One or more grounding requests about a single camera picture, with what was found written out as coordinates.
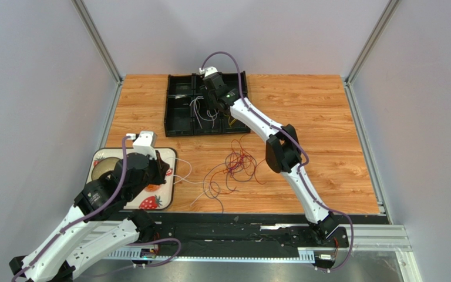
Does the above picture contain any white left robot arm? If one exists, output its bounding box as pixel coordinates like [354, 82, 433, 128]
[9, 151, 170, 281]

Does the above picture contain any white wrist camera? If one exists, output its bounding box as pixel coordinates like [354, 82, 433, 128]
[198, 66, 218, 78]
[126, 130, 157, 160]

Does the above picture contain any beige bowl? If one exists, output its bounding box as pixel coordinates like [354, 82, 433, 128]
[90, 157, 120, 180]

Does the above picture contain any orange cup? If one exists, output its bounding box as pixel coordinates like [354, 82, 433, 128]
[144, 184, 161, 192]

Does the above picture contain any black compartment organizer box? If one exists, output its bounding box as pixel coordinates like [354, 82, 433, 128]
[164, 73, 251, 137]

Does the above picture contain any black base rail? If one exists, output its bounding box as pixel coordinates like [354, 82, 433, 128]
[116, 211, 350, 259]

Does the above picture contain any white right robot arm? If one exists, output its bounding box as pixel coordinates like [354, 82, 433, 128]
[200, 72, 338, 241]

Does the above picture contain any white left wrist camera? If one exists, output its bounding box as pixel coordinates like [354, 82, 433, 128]
[126, 130, 157, 160]

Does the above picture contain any strawberry print tray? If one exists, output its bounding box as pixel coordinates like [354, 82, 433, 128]
[86, 147, 177, 211]

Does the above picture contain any aluminium frame rail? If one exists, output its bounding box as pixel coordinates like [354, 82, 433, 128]
[71, 0, 123, 83]

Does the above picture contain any white cable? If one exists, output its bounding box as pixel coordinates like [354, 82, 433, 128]
[190, 95, 220, 130]
[169, 157, 207, 206]

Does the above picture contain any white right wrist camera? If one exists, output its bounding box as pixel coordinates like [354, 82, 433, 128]
[198, 66, 218, 78]

